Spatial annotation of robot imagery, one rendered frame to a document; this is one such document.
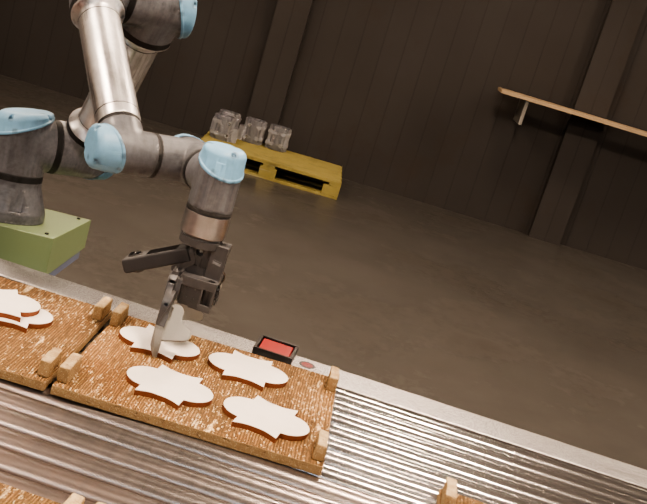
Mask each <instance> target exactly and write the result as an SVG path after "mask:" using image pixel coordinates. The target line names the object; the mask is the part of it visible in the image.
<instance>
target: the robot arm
mask: <svg viewBox="0 0 647 504"><path fill-rule="evenodd" d="M69 8H70V15H71V20H72V22H73V24H74V25H75V26H76V27H77V28H78V29H79V33H80V39H81V44H82V50H83V56H84V62H85V68H86V73H87V79H88V85H89V93H88V96H87V98H86V100H85V102H84V104H83V106H82V108H78V109H76V110H74V111H73V112H72V113H71V114H70V116H69V118H68V120H67V121H61V120H55V117H54V114H53V113H52V112H49V111H46V110H38V109H33V108H5V109H2V110H0V223H5V224H12V225H21V226H36V225H41V224H43V222H44V217H45V208H44V201H43V194H42V181H43V175H44V173H50V174H57V175H65V176H72V177H79V178H84V179H87V180H105V179H108V178H109V177H111V176H112V175H113V174H118V173H119V174H126V175H133V176H140V177H146V178H152V179H159V180H166V181H173V182H180V183H184V184H186V185H187V186H188V187H189V188H190V189H191V190H190V194H189V197H188V201H187V205H186V208H185V212H184V216H183V219H182V223H181V231H180V235H179V240H180V241H181V242H183V243H184V244H178V245H173V246H168V247H163V248H157V249H152V250H147V251H133V252H131V253H130V254H128V255H127V256H126V257H125V258H124V259H123V260H122V266H123V270H124V272H125V273H131V272H134V273H140V272H143V271H144V270H147V269H153V268H158V267H163V266H169V265H172V266H171V270H172V271H171V273H170V275H169V278H168V281H167V284H166V287H165V291H164V297H163V300H162V303H161V306H160V310H159V313H158V316H157V320H156V324H155V328H154V331H153V336H152V340H151V344H150V346H151V352H152V357H155V358H156V357H157V354H158V351H159V348H160V345H161V342H162V341H168V342H186V341H188V340H189V339H190V337H191V331H190V330H189V329H188V328H187V327H186V326H185V325H184V324H183V322H182V320H191V321H200V320H202V319H203V314H202V312H204V313H207V314H209V313H210V310H211V308H212V306H213V305H214V306H215V304H216V303H217V301H218V297H219V293H220V289H221V287H222V283H223V281H224V280H225V272H224V268H225V265H226V261H227V258H228V255H229V253H230V251H231V248H232V244H230V243H226V242H223V240H224V239H225V237H226V233H227V229H228V226H229V222H230V219H231V215H232V212H233V208H234V205H235V201H236V198H237V194H238V191H239V187H240V184H241V181H242V180H243V178H244V169H245V165H246V160H247V157H246V154H245V153H244V152H243V151H242V150H241V149H239V148H236V147H234V146H232V145H229V144H225V143H221V142H216V141H208V142H206V143H205V142H204V141H203V140H201V139H199V138H198V137H195V136H192V135H189V134H178V135H175V136H169V135H163V134H158V133H152V132H147V131H143V127H142V123H141V117H140V112H139V107H138V102H137V97H136V93H137V91H138V89H139V87H140V85H141V84H142V82H143V80H144V78H145V76H146V74H147V72H148V70H149V68H150V66H151V64H152V62H153V60H154V59H155V57H156V55H157V53H158V52H162V51H165V50H167V49H168V48H169V47H170V45H171V43H172V41H173V39H174V38H175V37H177V38H178V39H182V38H183V39H184V38H187V37H188V36H189V35H190V34H191V32H192V30H193V27H194V24H195V20H196V14H197V0H69ZM199 249H200V250H203V252H201V251H200V250H199ZM223 273H224V274H223Z"/></svg>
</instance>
